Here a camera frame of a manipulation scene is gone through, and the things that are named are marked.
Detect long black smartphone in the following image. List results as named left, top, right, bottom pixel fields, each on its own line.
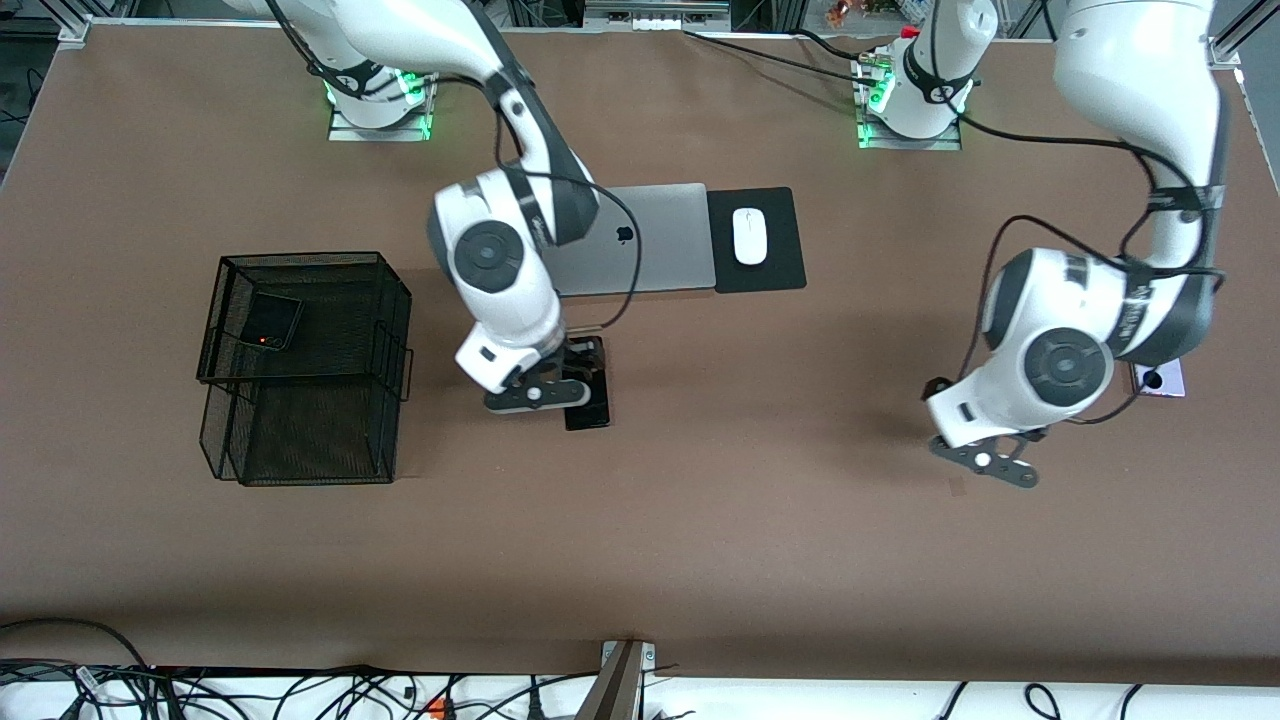
left=563, top=338, right=613, bottom=432

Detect lilac flip phone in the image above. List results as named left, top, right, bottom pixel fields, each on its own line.
left=1130, top=360, right=1188, bottom=399

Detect small black flip phone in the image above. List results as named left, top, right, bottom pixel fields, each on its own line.
left=243, top=293, right=305, bottom=353

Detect silver closed laptop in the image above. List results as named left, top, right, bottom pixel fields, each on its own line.
left=545, top=182, right=718, bottom=299

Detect black mouse pad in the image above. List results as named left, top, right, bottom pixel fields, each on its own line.
left=706, top=186, right=808, bottom=295

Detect white computer mouse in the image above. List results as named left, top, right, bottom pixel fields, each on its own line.
left=732, top=207, right=769, bottom=267

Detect grey metal pole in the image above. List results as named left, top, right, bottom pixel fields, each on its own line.
left=575, top=643, right=646, bottom=720

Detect grey power strip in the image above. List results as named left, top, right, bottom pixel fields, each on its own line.
left=583, top=0, right=733, bottom=31

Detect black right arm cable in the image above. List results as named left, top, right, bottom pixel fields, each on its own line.
left=265, top=0, right=643, bottom=333

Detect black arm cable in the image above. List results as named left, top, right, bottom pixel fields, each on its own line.
left=925, top=0, right=1233, bottom=429
left=265, top=0, right=643, bottom=333

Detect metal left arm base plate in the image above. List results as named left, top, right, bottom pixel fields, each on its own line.
left=857, top=115, right=964, bottom=152

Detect black wire mesh basket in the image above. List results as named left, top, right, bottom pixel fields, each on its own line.
left=196, top=251, right=415, bottom=488

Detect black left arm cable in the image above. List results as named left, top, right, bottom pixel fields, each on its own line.
left=925, top=0, right=1233, bottom=429

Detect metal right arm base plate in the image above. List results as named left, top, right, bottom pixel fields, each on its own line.
left=328, top=100, right=433, bottom=143

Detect metal table edge bracket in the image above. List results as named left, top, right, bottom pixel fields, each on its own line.
left=600, top=640, right=657, bottom=681

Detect black cable on table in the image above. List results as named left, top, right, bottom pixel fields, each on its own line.
left=683, top=28, right=881, bottom=86

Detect tangled black cables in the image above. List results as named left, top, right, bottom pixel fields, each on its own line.
left=0, top=660, right=601, bottom=720

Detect thick black cable loop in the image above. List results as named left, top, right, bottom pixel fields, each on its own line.
left=0, top=617, right=153, bottom=673

